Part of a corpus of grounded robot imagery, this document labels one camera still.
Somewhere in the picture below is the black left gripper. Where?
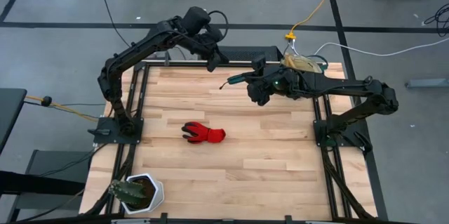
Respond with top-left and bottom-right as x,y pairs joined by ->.
201,23 -> 229,73

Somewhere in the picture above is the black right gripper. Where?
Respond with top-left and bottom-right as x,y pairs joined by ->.
241,69 -> 299,107

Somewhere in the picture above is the red black gardening glove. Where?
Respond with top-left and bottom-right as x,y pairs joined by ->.
181,121 -> 227,145

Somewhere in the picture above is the beige green gardening bag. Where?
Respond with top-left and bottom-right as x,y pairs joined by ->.
280,52 -> 330,75

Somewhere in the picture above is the white hexagonal plant pot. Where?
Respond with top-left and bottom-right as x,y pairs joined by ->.
121,173 -> 165,215

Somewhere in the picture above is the green cactus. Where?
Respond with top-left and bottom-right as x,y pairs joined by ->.
108,178 -> 148,206

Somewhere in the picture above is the grey desk foot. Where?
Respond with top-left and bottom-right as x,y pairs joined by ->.
406,78 -> 449,89

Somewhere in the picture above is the dark grey stand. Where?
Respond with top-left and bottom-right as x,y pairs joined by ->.
0,149 -> 93,224

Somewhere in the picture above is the black side table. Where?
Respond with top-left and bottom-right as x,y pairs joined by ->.
0,88 -> 28,155

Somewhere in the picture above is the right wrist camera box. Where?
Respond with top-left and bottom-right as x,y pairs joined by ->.
251,55 -> 267,74

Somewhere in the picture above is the yellow extension cable with plug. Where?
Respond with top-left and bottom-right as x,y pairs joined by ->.
284,0 -> 349,41

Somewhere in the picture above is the black hanging cable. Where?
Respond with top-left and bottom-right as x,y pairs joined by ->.
97,0 -> 141,48

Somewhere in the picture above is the long white cable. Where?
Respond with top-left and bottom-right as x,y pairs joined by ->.
314,37 -> 449,58

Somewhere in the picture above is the black aluminium table frame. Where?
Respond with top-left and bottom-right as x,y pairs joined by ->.
79,58 -> 390,224

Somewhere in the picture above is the yellow black floor cable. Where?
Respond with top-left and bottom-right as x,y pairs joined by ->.
25,94 -> 101,124

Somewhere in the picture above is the black cable bundle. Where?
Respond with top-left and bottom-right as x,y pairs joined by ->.
423,1 -> 449,38

